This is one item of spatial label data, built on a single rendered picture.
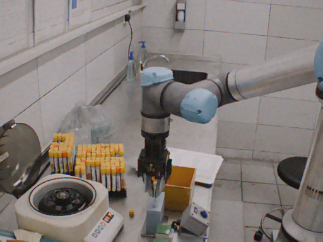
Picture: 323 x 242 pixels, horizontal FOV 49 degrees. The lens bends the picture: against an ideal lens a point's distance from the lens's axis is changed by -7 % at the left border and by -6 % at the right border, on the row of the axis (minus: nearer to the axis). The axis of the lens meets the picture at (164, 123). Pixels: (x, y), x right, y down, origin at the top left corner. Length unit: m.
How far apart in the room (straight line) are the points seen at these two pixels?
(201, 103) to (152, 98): 0.13
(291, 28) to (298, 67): 2.38
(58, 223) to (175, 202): 0.40
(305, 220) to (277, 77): 0.30
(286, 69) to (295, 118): 2.58
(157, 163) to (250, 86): 0.29
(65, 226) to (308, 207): 0.61
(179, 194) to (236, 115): 2.18
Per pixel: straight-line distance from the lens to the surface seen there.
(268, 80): 0.83
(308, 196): 0.72
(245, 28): 3.12
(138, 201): 1.29
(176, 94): 0.83
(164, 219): 1.19
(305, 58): 0.79
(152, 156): 0.94
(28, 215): 1.07
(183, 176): 1.31
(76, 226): 1.02
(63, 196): 1.11
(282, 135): 3.42
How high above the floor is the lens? 1.61
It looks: 23 degrees down
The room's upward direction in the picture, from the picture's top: 2 degrees clockwise
